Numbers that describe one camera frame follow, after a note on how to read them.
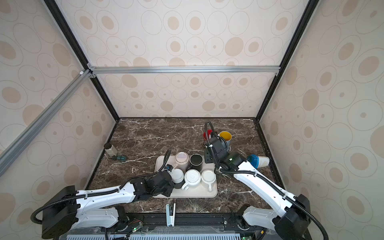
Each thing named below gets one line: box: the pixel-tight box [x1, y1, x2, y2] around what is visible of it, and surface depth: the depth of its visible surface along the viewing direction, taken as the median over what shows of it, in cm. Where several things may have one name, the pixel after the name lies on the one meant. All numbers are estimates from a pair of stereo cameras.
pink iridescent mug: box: [173, 152, 189, 173], surface depth 85 cm
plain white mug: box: [201, 169, 217, 193], surface depth 83 cm
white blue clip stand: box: [166, 203, 176, 227], surface depth 75 cm
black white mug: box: [167, 168, 186, 189], surface depth 83 cm
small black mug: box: [186, 153, 204, 171], surface depth 87 cm
